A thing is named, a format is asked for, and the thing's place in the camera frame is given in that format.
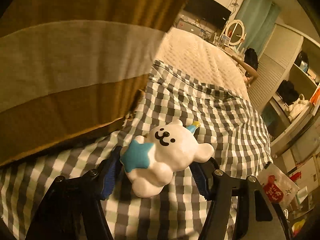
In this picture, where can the red white paper packet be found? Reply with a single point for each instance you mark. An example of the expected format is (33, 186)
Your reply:
(279, 188)

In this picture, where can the black backpack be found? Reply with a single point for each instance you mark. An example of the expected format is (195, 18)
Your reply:
(251, 58)

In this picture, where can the black wall television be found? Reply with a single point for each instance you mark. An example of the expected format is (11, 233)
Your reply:
(209, 10)

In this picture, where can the brown cardboard box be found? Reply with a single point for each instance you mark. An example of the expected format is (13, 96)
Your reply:
(72, 68)

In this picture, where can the white oval vanity mirror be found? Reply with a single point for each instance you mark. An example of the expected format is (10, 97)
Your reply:
(234, 33)

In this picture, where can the wooden chair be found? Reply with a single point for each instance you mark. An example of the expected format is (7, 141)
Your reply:
(252, 72)

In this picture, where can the orange hanging cloth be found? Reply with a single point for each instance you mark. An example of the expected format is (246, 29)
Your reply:
(315, 96)

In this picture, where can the grey mini fridge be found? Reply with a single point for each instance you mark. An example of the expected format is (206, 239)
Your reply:
(189, 27)

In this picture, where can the cream quilted bed cover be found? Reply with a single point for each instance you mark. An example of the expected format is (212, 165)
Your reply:
(201, 60)

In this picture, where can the white bear star toy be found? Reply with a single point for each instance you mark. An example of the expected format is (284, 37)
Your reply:
(151, 161)

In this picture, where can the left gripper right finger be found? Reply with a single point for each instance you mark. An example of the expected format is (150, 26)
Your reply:
(256, 216)

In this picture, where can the white open wardrobe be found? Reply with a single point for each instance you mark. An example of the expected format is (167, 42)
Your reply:
(288, 69)

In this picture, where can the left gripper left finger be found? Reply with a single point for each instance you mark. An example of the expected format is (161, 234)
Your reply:
(71, 208)

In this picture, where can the light teal window curtain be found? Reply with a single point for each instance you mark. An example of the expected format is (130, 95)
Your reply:
(258, 17)

